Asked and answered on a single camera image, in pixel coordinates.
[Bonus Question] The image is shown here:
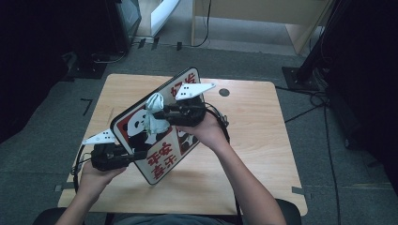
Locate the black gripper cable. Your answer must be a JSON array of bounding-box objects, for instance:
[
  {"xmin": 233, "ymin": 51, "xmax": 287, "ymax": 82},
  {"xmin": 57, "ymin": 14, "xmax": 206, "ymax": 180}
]
[
  {"xmin": 71, "ymin": 143, "xmax": 95, "ymax": 193},
  {"xmin": 203, "ymin": 102, "xmax": 244, "ymax": 225}
]

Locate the panda picture sign board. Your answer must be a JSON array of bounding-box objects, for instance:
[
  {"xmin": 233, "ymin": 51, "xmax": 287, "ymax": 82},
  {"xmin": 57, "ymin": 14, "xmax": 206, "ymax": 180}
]
[{"xmin": 111, "ymin": 66, "xmax": 210, "ymax": 186}]

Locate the light teal cloth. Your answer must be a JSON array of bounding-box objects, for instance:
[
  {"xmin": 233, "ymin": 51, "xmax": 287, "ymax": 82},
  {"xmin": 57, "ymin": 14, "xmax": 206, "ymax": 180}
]
[{"xmin": 144, "ymin": 92, "xmax": 172, "ymax": 137}]

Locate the black flat stand base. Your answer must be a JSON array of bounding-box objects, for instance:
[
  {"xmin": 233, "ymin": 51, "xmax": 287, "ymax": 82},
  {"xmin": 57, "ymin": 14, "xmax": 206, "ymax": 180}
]
[{"xmin": 66, "ymin": 51, "xmax": 108, "ymax": 80}]

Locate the black floor cable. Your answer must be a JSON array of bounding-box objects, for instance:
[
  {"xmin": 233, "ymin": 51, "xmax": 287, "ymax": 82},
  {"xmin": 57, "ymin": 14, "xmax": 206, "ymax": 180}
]
[
  {"xmin": 283, "ymin": 104, "xmax": 326, "ymax": 124},
  {"xmin": 322, "ymin": 106, "xmax": 343, "ymax": 225},
  {"xmin": 91, "ymin": 51, "xmax": 129, "ymax": 66},
  {"xmin": 275, "ymin": 84, "xmax": 329, "ymax": 109}
]

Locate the black tape corner mark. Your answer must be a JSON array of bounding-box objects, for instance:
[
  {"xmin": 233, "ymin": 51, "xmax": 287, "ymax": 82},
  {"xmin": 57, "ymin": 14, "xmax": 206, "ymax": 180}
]
[{"xmin": 80, "ymin": 97, "xmax": 94, "ymax": 116}]

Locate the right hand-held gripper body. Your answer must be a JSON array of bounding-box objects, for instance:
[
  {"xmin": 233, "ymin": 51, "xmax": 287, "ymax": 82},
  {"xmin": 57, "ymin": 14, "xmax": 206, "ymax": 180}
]
[{"xmin": 164, "ymin": 82, "xmax": 217, "ymax": 128}]

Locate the dark curtain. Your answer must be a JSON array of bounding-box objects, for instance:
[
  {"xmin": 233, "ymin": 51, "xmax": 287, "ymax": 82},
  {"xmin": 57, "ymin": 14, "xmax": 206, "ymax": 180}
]
[
  {"xmin": 0, "ymin": 0, "xmax": 109, "ymax": 144},
  {"xmin": 323, "ymin": 0, "xmax": 398, "ymax": 195}
]

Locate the white panel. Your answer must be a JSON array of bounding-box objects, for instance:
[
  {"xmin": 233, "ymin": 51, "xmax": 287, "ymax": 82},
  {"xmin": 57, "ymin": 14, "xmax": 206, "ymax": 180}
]
[{"xmin": 149, "ymin": 0, "xmax": 181, "ymax": 38}]

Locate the black monitor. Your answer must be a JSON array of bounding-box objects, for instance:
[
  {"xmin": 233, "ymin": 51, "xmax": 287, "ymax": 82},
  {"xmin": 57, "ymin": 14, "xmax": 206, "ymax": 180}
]
[{"xmin": 105, "ymin": 0, "xmax": 143, "ymax": 54}]

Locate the person's grey-blue clothing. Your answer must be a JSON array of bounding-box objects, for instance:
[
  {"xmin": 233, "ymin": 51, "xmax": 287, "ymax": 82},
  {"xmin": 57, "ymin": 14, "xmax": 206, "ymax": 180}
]
[{"xmin": 114, "ymin": 213, "xmax": 227, "ymax": 225}]

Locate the light wooden desk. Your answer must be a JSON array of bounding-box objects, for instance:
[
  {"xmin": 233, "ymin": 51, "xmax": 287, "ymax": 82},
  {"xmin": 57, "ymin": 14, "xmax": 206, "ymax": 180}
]
[{"xmin": 191, "ymin": 0, "xmax": 333, "ymax": 56}]

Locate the person's right hand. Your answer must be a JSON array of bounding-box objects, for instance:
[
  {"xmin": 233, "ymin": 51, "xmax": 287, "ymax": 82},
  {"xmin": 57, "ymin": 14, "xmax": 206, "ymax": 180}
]
[{"xmin": 176, "ymin": 112, "xmax": 231, "ymax": 153}]

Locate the black hanging cable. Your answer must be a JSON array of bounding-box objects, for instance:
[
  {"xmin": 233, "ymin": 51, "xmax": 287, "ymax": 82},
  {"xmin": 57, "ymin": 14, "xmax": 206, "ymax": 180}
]
[{"xmin": 191, "ymin": 0, "xmax": 213, "ymax": 49}]

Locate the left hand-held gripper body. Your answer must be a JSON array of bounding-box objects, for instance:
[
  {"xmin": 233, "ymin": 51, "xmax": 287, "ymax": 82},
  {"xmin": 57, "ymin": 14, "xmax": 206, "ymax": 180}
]
[{"xmin": 82, "ymin": 128, "xmax": 139, "ymax": 173}]

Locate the black stand with pole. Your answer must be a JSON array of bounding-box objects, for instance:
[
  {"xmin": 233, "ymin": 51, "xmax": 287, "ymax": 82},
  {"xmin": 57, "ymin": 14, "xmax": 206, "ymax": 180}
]
[{"xmin": 281, "ymin": 0, "xmax": 346, "ymax": 92}]

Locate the person's left hand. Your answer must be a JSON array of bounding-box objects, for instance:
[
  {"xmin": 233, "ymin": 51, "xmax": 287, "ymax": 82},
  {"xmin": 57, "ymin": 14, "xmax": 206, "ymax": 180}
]
[{"xmin": 76, "ymin": 161, "xmax": 128, "ymax": 197}]

